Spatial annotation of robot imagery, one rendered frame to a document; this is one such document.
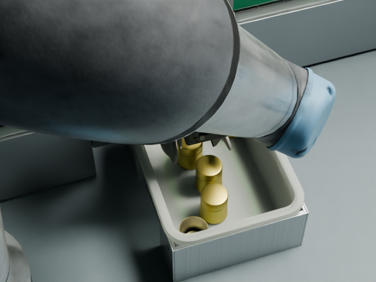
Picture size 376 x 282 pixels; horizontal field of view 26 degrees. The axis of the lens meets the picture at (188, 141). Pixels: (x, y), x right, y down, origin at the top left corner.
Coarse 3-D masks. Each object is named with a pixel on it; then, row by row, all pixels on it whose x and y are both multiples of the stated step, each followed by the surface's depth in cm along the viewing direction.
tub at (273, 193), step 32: (160, 160) 108; (224, 160) 108; (256, 160) 107; (288, 160) 100; (160, 192) 97; (192, 192) 105; (256, 192) 105; (288, 192) 99; (224, 224) 94; (256, 224) 94
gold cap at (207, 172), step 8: (200, 160) 103; (208, 160) 103; (216, 160) 103; (200, 168) 102; (208, 168) 102; (216, 168) 102; (200, 176) 102; (208, 176) 102; (216, 176) 102; (200, 184) 104; (200, 192) 105
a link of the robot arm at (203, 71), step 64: (0, 0) 30; (64, 0) 30; (128, 0) 32; (192, 0) 35; (0, 64) 31; (64, 64) 31; (128, 64) 33; (192, 64) 35; (256, 64) 50; (64, 128) 35; (128, 128) 36; (192, 128) 40; (256, 128) 59; (320, 128) 71
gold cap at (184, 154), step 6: (198, 144) 104; (180, 150) 105; (186, 150) 104; (192, 150) 104; (198, 150) 104; (180, 156) 106; (186, 156) 105; (192, 156) 105; (198, 156) 106; (180, 162) 107; (186, 162) 106; (192, 162) 106; (186, 168) 107; (192, 168) 107
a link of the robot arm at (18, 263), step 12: (0, 216) 58; (0, 228) 58; (0, 240) 59; (12, 240) 67; (0, 252) 59; (12, 252) 65; (24, 252) 67; (0, 264) 60; (12, 264) 64; (24, 264) 66; (0, 276) 61; (12, 276) 64; (24, 276) 65
